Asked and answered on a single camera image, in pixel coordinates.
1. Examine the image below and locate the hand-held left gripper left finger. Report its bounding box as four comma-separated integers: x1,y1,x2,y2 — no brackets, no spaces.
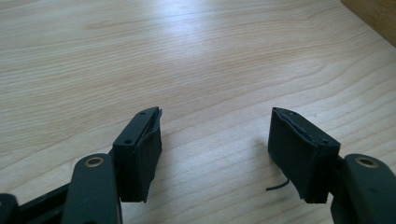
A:
111,106,163,203

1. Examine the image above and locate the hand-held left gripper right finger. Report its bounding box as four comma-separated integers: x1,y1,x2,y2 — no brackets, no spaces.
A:
265,106,342,204

